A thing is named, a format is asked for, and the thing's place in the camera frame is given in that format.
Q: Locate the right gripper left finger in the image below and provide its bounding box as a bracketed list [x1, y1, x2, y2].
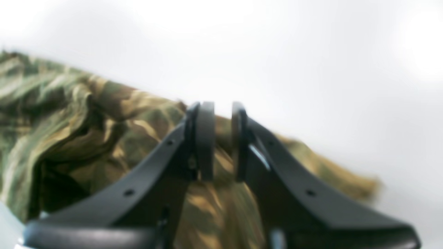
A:
[22, 101, 215, 249]

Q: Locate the camouflage T-shirt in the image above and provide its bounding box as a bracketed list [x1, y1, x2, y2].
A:
[0, 50, 381, 249]

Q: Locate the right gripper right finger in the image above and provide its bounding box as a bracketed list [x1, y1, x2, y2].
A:
[232, 102, 421, 249]

